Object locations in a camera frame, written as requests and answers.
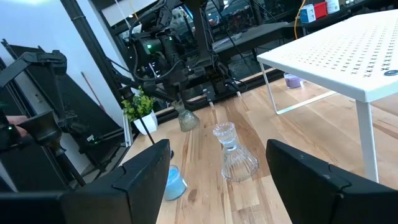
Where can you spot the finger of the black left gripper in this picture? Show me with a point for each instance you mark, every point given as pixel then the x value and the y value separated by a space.
pixel 158 93

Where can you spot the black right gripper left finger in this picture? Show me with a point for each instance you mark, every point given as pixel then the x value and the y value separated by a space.
pixel 140 186

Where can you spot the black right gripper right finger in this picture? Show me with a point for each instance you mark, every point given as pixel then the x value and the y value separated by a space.
pixel 311 186

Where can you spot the blue candle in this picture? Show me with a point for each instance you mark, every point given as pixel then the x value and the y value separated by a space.
pixel 175 183

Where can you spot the grey-green ribbed glass candle holder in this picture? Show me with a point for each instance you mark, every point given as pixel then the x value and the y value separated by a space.
pixel 188 119

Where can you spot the clear ribbed glass candle holder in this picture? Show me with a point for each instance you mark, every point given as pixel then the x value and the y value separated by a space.
pixel 236 155

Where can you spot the purple candle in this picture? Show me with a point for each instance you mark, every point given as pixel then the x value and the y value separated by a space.
pixel 292 81

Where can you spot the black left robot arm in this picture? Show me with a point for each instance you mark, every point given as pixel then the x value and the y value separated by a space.
pixel 169 46

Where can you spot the green plant in white pot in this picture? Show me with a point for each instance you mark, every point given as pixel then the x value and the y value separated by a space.
pixel 141 109

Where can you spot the black workbench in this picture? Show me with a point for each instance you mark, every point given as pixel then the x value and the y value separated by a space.
pixel 255 34

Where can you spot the blue and white box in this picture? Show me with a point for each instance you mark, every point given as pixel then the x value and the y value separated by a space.
pixel 308 13

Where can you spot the person's hand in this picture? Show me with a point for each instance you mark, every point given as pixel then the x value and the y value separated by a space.
pixel 15 120

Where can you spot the white perforated metal shelf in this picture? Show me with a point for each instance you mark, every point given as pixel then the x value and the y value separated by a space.
pixel 342 46

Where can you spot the red box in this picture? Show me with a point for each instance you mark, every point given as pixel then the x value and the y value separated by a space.
pixel 320 9

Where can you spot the white container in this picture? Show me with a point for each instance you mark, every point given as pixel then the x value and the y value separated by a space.
pixel 332 5

